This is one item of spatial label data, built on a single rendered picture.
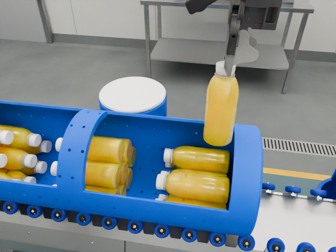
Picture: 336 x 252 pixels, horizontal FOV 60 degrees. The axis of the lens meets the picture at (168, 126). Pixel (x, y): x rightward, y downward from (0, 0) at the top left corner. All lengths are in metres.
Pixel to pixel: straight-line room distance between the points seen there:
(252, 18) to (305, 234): 0.63
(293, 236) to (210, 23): 3.32
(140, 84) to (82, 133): 0.61
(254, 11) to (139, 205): 0.47
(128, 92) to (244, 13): 0.78
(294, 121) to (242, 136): 2.34
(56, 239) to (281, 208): 0.68
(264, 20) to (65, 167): 0.52
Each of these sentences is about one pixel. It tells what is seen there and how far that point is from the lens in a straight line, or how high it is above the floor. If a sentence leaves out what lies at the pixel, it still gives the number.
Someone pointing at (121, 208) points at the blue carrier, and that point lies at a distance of 0.73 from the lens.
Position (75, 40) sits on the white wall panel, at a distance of 4.55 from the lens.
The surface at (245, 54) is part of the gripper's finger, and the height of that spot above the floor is 1.45.
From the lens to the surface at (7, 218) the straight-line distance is 1.03.
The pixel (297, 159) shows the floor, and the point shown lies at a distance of 2.61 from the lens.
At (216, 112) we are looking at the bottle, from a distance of 0.61.
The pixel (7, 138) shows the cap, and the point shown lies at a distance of 0.93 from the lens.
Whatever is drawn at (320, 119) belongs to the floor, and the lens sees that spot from 3.16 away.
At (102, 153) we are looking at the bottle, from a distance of 0.78.
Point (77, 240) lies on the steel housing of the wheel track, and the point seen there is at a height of 0.88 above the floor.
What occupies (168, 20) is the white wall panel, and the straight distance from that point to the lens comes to 4.03.
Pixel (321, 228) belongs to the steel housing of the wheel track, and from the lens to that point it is 0.99.
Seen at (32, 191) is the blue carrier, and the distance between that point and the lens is 0.81.
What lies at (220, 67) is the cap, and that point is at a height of 1.41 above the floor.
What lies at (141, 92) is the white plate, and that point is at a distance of 1.23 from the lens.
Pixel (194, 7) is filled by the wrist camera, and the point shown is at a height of 1.53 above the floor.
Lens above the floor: 1.67
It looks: 38 degrees down
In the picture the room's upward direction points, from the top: straight up
